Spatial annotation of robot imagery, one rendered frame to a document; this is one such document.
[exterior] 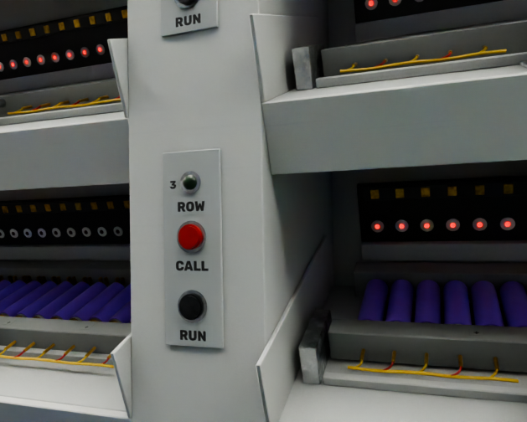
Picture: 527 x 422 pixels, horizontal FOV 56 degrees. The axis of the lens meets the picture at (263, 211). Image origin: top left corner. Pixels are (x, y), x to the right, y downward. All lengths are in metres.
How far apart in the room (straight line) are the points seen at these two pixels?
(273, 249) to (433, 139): 0.11
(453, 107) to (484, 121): 0.02
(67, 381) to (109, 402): 0.05
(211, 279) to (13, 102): 0.28
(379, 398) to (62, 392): 0.23
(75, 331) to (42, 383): 0.04
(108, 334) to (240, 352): 0.14
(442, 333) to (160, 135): 0.22
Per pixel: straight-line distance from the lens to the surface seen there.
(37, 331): 0.46
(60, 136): 0.38
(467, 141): 0.29
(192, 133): 0.32
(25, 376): 0.45
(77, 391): 0.40
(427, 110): 0.29
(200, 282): 0.31
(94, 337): 0.42
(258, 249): 0.30
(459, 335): 0.35
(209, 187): 0.31
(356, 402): 0.33
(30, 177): 0.41
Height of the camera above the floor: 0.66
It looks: 2 degrees up
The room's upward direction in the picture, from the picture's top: 1 degrees counter-clockwise
